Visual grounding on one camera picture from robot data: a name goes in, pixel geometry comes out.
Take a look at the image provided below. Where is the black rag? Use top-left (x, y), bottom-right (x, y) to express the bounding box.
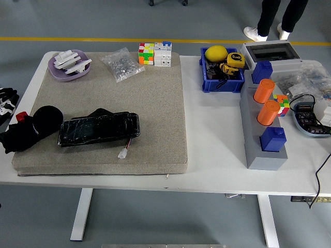
top-left (0, 105), bottom-right (64, 154)

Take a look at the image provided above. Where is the grey-brown mat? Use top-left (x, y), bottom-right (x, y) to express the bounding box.
top-left (11, 51), bottom-right (188, 177)

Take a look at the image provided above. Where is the white and blue block cube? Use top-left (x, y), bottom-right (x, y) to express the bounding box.
top-left (154, 40), bottom-right (173, 68)

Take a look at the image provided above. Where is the white table leg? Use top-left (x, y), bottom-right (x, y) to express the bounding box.
top-left (257, 194), bottom-right (281, 248)
top-left (70, 188), bottom-right (94, 242)

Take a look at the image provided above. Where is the long white plastic part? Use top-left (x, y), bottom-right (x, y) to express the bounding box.
top-left (64, 58), bottom-right (93, 76)

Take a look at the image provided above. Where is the orange plastic cylinder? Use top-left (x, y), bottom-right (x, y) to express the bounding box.
top-left (253, 79), bottom-right (276, 104)
top-left (257, 100), bottom-right (281, 127)

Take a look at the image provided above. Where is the grey block holder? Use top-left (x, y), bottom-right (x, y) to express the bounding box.
top-left (239, 69), bottom-right (289, 171)

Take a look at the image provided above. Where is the clear bag of metal screws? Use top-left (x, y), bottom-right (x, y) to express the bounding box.
top-left (99, 47), bottom-right (146, 84)

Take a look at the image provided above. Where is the yellow and black tool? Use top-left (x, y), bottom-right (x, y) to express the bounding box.
top-left (219, 63), bottom-right (239, 77)

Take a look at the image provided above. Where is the yellow lemon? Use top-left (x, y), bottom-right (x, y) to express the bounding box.
top-left (205, 45), bottom-right (229, 63)

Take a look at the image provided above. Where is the purple tray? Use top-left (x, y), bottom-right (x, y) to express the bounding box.
top-left (48, 49), bottom-right (92, 82)

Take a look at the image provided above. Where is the thin black cable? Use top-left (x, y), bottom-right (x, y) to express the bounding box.
top-left (289, 94), bottom-right (317, 112)
top-left (308, 152), bottom-right (331, 210)

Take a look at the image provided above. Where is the person in black trousers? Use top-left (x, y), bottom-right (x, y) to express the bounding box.
top-left (243, 0), bottom-right (310, 43)

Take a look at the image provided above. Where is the blue-grey tray of circuit boards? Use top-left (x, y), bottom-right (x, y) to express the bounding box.
top-left (291, 101), bottom-right (331, 139)

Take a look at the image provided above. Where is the blue plastic block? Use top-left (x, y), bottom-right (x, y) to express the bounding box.
top-left (260, 126), bottom-right (288, 153)
top-left (252, 60), bottom-right (274, 85)

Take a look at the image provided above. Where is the large colourful puzzle cube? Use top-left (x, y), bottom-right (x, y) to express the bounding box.
top-left (138, 42), bottom-right (155, 66)

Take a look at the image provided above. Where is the red wire with white connector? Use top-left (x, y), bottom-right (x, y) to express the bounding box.
top-left (117, 138), bottom-right (134, 159)

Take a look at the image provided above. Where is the black panel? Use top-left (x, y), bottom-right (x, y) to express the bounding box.
top-left (57, 107), bottom-right (141, 148)

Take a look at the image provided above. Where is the translucent white plastic part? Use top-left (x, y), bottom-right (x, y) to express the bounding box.
top-left (313, 99), bottom-right (331, 128)

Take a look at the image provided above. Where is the grey electrical enclosure box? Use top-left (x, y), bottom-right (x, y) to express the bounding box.
top-left (239, 40), bottom-right (303, 79)

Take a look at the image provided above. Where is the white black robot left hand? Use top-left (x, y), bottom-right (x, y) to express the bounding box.
top-left (0, 87), bottom-right (20, 127)

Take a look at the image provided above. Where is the clear bag of small parts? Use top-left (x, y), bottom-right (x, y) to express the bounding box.
top-left (299, 60), bottom-right (331, 103)
top-left (271, 72), bottom-right (312, 101)

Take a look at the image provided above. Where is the yellow round tape measure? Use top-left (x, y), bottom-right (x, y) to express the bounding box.
top-left (227, 52), bottom-right (245, 69)

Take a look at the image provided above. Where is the stacked white plastic part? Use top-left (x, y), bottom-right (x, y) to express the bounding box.
top-left (53, 50), bottom-right (81, 70)

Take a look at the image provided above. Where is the blue plastic bin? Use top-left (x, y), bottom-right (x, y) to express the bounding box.
top-left (199, 46), bottom-right (246, 94)

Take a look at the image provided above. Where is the small colourful puzzle cube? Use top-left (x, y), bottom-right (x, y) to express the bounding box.
top-left (273, 94), bottom-right (289, 118)

